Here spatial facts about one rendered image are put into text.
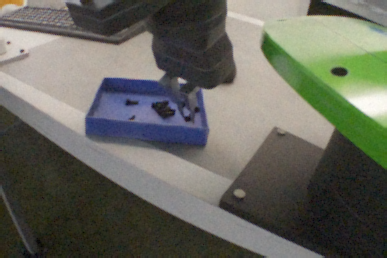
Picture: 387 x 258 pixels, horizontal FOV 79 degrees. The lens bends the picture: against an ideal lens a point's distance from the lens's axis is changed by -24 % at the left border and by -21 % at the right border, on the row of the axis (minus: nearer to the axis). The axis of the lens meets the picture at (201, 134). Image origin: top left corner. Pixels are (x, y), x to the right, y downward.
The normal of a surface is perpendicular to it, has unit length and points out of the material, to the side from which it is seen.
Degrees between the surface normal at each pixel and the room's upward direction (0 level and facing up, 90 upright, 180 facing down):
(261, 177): 0
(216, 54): 72
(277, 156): 0
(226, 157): 0
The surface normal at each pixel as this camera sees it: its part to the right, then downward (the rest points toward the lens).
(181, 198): -0.44, 0.44
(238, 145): 0.17, -0.81
